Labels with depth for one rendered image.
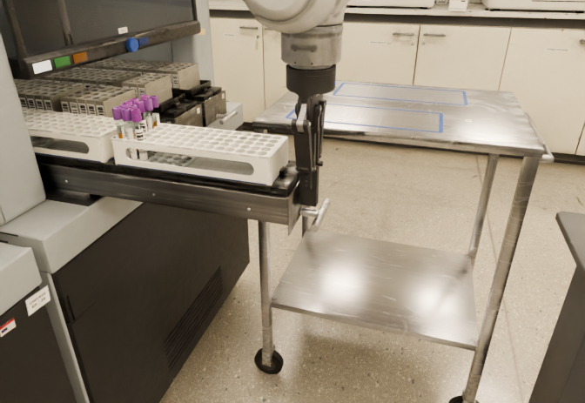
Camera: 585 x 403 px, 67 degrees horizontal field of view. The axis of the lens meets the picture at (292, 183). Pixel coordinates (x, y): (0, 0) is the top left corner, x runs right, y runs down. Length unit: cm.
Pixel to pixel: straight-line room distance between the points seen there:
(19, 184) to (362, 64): 244
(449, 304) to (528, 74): 196
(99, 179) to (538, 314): 155
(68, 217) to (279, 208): 38
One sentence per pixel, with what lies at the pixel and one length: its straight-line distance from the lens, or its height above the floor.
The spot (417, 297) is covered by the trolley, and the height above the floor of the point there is 28.
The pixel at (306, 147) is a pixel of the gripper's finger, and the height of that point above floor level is 89.
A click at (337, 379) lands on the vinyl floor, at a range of 148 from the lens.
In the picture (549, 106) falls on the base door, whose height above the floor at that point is 37.
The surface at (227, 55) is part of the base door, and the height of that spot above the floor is 57.
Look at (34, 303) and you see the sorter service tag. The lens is 85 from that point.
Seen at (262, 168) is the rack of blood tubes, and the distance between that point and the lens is 70.
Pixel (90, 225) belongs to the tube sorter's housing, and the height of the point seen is 70.
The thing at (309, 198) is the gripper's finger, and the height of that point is 78.
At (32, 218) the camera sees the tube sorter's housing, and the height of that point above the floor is 73.
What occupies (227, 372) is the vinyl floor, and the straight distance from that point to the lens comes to 150.
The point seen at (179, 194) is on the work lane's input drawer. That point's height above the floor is 78.
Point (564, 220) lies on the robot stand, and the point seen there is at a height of 70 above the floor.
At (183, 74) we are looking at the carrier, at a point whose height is 87.
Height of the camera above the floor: 113
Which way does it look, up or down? 26 degrees down
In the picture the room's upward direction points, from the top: straight up
